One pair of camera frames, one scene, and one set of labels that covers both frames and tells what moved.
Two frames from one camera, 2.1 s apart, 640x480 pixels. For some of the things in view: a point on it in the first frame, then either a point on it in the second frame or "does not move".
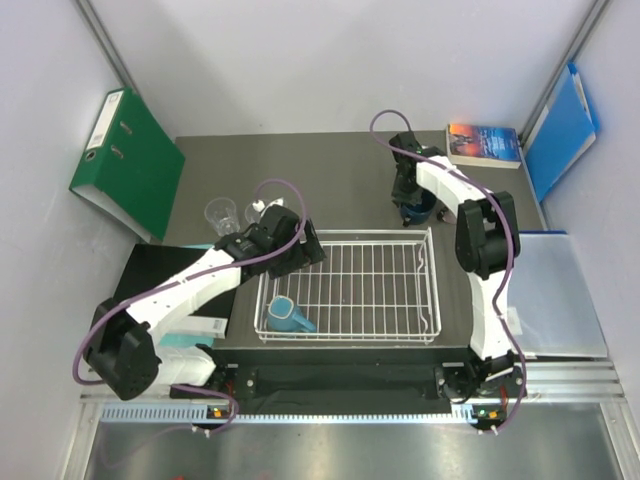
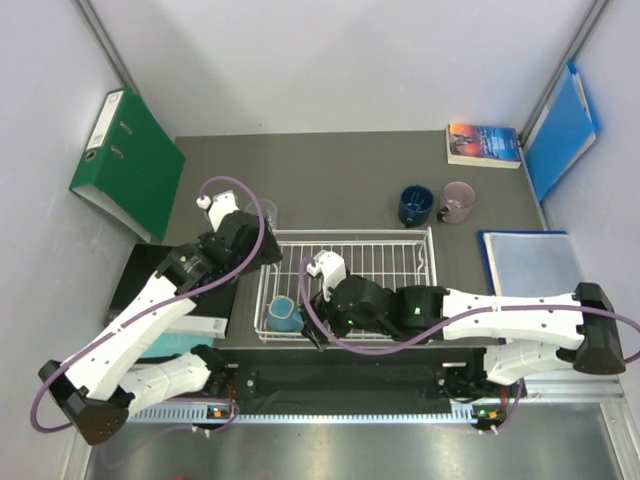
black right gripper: [400, 197] to [326, 310]
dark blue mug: [419, 212] does not move
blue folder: [564, 129] does not move
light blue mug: [283, 317] does not move
